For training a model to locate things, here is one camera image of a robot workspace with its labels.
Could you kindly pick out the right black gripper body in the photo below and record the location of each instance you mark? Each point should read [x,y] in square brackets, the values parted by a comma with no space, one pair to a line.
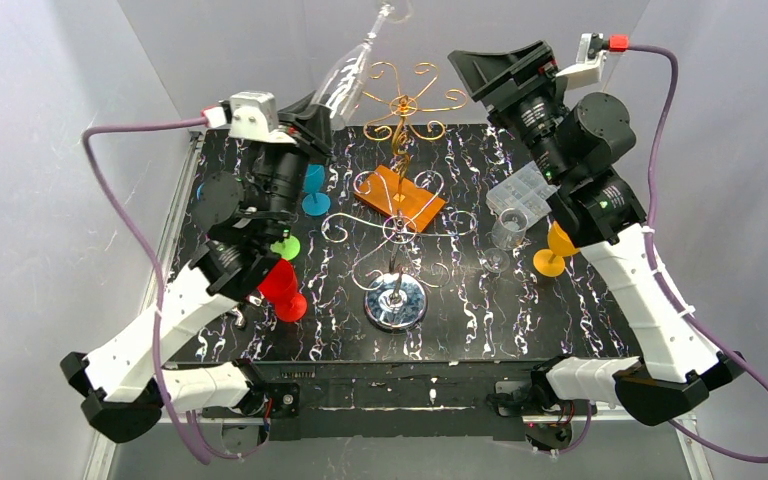
[513,83]

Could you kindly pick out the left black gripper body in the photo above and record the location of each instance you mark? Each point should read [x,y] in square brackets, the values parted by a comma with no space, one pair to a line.
[302,142]

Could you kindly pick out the clear wine glass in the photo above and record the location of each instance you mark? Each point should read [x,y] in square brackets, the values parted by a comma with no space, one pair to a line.
[507,234]
[344,83]

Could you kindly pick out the green wine glass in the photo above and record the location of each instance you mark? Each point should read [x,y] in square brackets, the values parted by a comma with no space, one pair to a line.
[288,248]

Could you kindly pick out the red wine glass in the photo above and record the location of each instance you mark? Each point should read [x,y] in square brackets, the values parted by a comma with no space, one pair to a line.
[280,289]

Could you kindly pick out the clear wine glass front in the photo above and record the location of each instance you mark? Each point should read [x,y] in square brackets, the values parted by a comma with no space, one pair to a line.
[507,234]

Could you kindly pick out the yellow orange wine glass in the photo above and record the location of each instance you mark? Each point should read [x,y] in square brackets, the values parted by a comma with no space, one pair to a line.
[551,261]

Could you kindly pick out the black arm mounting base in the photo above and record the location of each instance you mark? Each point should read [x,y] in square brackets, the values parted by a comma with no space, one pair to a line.
[403,399]

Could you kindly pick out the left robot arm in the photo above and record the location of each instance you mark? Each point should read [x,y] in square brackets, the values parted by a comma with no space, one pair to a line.
[124,384]

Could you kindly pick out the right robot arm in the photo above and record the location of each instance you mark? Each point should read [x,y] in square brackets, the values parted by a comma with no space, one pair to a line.
[575,149]

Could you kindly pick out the orange wooden rack base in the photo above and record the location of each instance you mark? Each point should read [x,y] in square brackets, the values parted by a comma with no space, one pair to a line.
[385,192]

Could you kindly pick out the clear plastic screw box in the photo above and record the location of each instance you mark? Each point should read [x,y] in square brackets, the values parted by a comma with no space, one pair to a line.
[525,190]

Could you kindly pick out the chrome faucet tap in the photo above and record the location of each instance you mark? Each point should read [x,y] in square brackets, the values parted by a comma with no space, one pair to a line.
[239,315]

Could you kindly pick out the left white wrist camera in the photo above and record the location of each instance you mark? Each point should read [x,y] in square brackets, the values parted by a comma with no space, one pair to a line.
[250,115]

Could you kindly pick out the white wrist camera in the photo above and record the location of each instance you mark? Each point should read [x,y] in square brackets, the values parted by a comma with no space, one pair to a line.
[250,115]
[591,57]

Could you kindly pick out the gold wire glass rack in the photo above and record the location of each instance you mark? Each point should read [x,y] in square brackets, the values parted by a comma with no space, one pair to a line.
[395,126]

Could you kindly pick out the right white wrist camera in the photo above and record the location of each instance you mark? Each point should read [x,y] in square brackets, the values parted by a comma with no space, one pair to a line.
[591,57]

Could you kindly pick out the silver wire glass rack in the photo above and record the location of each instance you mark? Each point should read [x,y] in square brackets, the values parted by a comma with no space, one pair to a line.
[395,297]

